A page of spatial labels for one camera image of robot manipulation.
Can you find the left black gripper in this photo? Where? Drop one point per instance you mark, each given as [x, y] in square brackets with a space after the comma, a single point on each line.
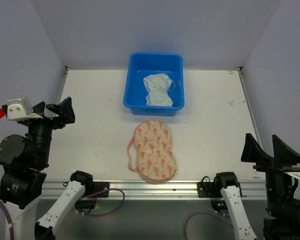
[45, 120]

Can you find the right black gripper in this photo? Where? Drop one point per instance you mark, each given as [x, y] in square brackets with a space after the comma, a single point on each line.
[275, 168]

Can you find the light green bra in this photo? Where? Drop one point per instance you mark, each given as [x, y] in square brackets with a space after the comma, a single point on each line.
[157, 87]

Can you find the floral mesh laundry bag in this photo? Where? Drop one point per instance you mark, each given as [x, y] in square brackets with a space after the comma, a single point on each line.
[150, 152]

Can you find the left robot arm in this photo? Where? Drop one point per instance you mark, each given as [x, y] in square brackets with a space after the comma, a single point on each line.
[24, 159]

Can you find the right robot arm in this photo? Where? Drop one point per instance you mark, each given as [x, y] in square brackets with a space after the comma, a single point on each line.
[284, 223]

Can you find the blue plastic bin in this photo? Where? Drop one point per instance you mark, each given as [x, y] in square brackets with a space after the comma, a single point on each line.
[144, 64]

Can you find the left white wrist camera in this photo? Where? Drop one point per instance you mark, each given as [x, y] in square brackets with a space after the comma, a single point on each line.
[20, 109]

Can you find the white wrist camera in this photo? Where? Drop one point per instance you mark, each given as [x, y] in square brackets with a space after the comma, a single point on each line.
[293, 171]
[20, 109]

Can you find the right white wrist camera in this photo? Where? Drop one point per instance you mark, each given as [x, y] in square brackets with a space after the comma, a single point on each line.
[293, 171]

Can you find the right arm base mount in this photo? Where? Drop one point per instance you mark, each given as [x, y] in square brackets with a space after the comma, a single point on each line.
[210, 190]

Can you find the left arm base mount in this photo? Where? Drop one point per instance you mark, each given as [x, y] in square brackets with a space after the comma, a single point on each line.
[86, 205]

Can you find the aluminium mounting rail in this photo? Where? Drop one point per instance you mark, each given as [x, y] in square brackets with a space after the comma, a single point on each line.
[171, 190]

